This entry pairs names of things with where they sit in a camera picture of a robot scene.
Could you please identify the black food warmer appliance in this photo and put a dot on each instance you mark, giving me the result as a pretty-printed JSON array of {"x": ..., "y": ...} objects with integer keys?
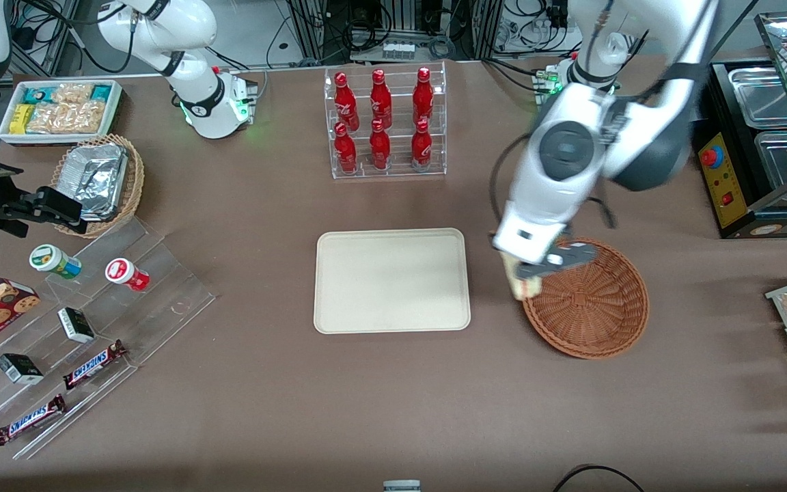
[{"x": 721, "y": 181}]

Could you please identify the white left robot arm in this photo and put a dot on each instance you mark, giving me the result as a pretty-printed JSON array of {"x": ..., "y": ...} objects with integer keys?
[{"x": 571, "y": 147}]

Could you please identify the red emergency stop button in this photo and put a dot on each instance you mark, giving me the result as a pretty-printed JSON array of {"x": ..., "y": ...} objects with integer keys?
[{"x": 710, "y": 157}]

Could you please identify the white snack bin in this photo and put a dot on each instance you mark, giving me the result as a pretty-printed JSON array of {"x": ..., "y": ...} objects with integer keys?
[{"x": 117, "y": 109}]

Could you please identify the triangular sandwich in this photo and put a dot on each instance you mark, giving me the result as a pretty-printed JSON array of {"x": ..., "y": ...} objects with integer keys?
[{"x": 522, "y": 288}]

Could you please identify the small clear cracker bag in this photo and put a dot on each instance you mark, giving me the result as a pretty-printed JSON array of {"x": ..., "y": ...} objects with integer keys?
[{"x": 72, "y": 93}]

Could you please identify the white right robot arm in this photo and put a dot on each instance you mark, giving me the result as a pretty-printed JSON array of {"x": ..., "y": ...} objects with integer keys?
[{"x": 195, "y": 27}]

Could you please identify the red cola bottle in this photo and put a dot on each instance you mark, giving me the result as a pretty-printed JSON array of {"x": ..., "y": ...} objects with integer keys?
[
  {"x": 346, "y": 152},
  {"x": 423, "y": 97},
  {"x": 380, "y": 99},
  {"x": 421, "y": 147},
  {"x": 344, "y": 102},
  {"x": 380, "y": 149}
]

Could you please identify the red lid snack cup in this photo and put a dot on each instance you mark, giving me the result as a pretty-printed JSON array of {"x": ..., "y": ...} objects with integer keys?
[{"x": 123, "y": 273}]

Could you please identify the clear acrylic bottle rack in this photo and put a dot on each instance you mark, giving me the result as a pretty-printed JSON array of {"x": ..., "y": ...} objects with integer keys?
[{"x": 400, "y": 171}]

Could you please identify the clear acrylic step display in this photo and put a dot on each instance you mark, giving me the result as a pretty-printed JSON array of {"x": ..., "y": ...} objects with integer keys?
[{"x": 161, "y": 301}]

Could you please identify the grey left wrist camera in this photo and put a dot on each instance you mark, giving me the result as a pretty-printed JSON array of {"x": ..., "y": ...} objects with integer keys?
[{"x": 574, "y": 254}]

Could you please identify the small black box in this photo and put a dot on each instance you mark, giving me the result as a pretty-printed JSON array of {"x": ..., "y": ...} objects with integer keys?
[
  {"x": 76, "y": 325},
  {"x": 20, "y": 369}
]

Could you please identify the white power strip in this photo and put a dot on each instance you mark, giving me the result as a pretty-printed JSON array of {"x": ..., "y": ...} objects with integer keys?
[{"x": 398, "y": 50}]

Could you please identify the round brown wicker basket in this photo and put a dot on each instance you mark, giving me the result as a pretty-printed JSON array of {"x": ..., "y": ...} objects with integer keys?
[{"x": 591, "y": 314}]

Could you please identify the silver foil container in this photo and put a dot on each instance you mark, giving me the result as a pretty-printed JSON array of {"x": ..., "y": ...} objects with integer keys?
[{"x": 93, "y": 178}]

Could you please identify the teal snack packet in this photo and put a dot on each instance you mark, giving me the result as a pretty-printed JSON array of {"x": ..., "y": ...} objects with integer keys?
[
  {"x": 37, "y": 93},
  {"x": 100, "y": 93}
]

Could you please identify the green lid snack cup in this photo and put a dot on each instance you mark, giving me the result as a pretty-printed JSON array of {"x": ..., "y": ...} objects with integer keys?
[{"x": 52, "y": 260}]

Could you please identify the beige rectangular tray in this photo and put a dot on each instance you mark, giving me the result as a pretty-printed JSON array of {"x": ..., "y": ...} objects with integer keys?
[{"x": 392, "y": 280}]

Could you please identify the large clear cracker bag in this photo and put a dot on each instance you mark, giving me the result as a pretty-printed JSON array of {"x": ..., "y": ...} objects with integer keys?
[{"x": 69, "y": 118}]

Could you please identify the Snickers chocolate bar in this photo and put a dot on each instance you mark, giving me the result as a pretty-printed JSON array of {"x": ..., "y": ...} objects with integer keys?
[
  {"x": 30, "y": 419},
  {"x": 93, "y": 365}
]

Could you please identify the small grey box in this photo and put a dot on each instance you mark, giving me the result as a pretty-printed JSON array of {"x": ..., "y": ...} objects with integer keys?
[{"x": 402, "y": 486}]

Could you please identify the light wicker basket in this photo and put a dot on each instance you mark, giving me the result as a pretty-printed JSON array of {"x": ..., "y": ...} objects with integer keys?
[{"x": 132, "y": 184}]

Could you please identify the yellow snack packet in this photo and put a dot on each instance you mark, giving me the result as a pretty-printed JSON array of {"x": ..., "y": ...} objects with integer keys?
[{"x": 21, "y": 118}]

